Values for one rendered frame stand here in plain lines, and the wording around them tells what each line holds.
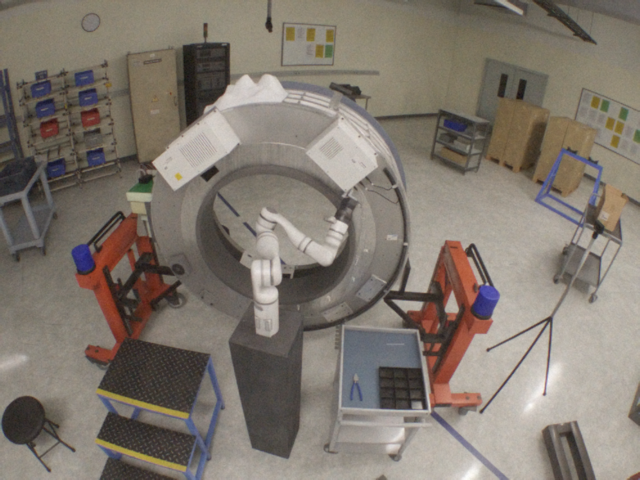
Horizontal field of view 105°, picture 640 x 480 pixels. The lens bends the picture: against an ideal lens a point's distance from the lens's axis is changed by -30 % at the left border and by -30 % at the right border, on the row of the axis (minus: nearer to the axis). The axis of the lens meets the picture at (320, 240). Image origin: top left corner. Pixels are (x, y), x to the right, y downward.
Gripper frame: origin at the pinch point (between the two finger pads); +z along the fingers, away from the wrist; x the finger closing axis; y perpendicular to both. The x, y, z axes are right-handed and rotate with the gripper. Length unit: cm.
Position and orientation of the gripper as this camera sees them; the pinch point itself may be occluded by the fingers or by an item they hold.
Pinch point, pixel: (351, 184)
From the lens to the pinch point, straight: 157.3
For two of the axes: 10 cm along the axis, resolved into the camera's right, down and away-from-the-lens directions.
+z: 4.0, -9.1, 1.1
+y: 8.2, 4.1, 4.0
